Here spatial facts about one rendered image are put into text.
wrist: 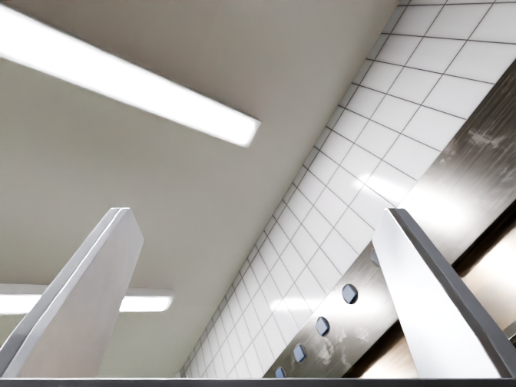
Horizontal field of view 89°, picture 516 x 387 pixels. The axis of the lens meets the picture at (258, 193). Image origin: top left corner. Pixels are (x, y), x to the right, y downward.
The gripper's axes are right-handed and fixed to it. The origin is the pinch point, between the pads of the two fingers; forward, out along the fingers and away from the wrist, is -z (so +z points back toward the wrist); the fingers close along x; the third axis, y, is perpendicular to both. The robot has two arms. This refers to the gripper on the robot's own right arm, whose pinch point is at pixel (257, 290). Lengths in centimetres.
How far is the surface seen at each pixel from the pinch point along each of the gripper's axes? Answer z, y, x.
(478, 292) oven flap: -28, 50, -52
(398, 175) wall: -63, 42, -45
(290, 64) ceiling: -100, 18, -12
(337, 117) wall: -102, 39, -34
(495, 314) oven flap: -23, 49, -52
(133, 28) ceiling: -83, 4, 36
